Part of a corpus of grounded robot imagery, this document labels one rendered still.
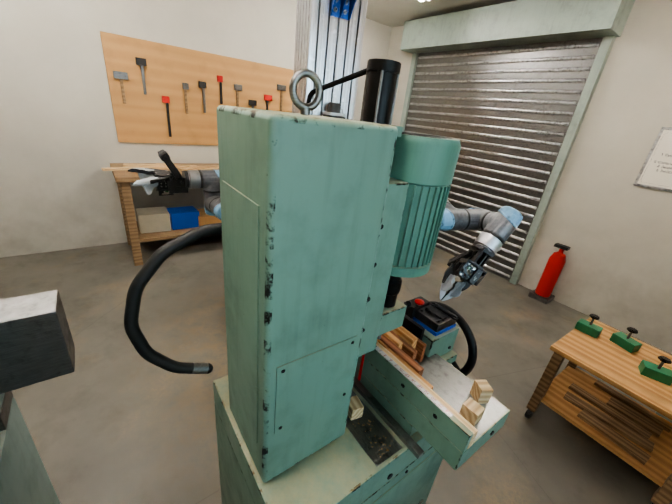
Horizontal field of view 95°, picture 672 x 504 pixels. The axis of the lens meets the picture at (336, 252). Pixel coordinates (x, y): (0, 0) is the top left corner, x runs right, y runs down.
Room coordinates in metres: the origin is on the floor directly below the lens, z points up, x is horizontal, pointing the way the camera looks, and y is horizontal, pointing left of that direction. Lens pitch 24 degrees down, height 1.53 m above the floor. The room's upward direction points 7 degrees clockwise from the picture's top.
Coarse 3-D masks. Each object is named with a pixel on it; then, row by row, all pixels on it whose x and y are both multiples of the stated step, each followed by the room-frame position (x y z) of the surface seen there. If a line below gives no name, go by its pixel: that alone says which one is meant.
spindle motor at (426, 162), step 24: (408, 144) 0.64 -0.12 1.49; (432, 144) 0.64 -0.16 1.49; (456, 144) 0.67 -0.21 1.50; (408, 168) 0.64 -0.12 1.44; (432, 168) 0.64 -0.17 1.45; (408, 192) 0.64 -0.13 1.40; (432, 192) 0.65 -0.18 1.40; (408, 216) 0.64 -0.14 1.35; (432, 216) 0.66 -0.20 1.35; (408, 240) 0.64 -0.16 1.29; (432, 240) 0.67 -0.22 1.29; (408, 264) 0.64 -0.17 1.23
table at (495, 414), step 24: (360, 360) 0.71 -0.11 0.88; (432, 360) 0.72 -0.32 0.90; (384, 384) 0.63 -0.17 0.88; (432, 384) 0.62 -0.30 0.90; (456, 384) 0.63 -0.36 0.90; (408, 408) 0.56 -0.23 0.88; (456, 408) 0.56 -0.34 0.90; (504, 408) 0.57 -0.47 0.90; (432, 432) 0.50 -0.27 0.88; (480, 432) 0.50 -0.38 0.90; (456, 456) 0.45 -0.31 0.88
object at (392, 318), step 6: (396, 300) 0.75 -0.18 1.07; (396, 306) 0.72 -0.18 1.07; (402, 306) 0.72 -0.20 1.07; (384, 312) 0.68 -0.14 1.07; (390, 312) 0.69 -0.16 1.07; (396, 312) 0.70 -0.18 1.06; (402, 312) 0.72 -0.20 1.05; (384, 318) 0.68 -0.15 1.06; (390, 318) 0.69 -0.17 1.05; (396, 318) 0.71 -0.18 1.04; (402, 318) 0.72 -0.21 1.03; (384, 324) 0.68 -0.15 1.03; (390, 324) 0.69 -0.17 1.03; (396, 324) 0.71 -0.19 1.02; (384, 330) 0.68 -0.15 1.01; (390, 330) 0.70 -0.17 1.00
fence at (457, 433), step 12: (372, 360) 0.67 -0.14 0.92; (384, 360) 0.64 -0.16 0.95; (384, 372) 0.63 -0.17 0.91; (396, 372) 0.60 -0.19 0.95; (396, 384) 0.60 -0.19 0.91; (408, 384) 0.57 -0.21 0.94; (408, 396) 0.57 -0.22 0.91; (420, 396) 0.54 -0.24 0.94; (420, 408) 0.54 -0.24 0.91; (432, 408) 0.51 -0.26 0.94; (432, 420) 0.51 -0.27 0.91; (444, 420) 0.49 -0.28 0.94; (456, 420) 0.48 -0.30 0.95; (444, 432) 0.48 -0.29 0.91; (456, 432) 0.46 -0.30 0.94; (468, 432) 0.45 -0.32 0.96; (456, 444) 0.46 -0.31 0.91; (468, 444) 0.45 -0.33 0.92
